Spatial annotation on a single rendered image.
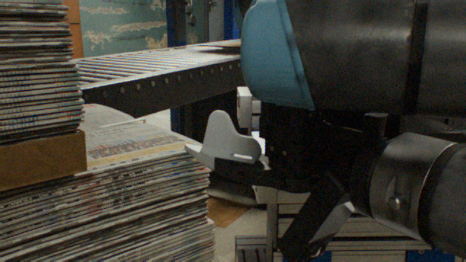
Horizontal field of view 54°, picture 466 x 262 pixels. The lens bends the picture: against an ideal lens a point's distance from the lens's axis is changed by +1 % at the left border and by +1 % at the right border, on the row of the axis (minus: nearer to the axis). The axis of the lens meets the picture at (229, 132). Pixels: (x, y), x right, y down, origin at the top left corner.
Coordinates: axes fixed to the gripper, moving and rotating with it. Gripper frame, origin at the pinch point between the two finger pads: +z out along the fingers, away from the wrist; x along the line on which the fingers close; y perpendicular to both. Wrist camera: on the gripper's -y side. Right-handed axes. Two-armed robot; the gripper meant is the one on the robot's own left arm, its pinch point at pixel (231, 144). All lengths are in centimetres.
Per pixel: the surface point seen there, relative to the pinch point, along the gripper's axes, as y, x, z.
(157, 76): -6, -39, 85
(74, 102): 5.7, 15.1, 6.2
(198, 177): -6.7, -1.0, 8.1
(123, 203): -7.3, 9.8, 8.0
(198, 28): -18, -382, 555
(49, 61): 10.0, 17.0, 6.3
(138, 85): -7, -31, 82
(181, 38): -3, -111, 183
